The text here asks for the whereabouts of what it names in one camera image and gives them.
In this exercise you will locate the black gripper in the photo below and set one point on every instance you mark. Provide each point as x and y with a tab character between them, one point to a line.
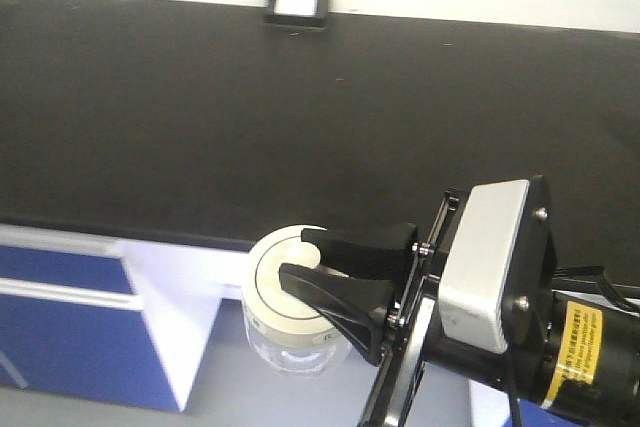
358	308

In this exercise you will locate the glass jar with white lid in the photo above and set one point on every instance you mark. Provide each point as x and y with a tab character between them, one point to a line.
289	336

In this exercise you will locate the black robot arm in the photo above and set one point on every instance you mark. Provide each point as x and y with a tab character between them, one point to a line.
590	368

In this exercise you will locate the white socket in black housing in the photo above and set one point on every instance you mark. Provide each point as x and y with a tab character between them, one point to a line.
309	14

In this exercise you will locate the blue cabinet under bench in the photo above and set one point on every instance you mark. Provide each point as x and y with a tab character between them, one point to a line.
109	319

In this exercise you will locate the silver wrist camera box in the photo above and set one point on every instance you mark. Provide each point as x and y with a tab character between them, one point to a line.
472	285

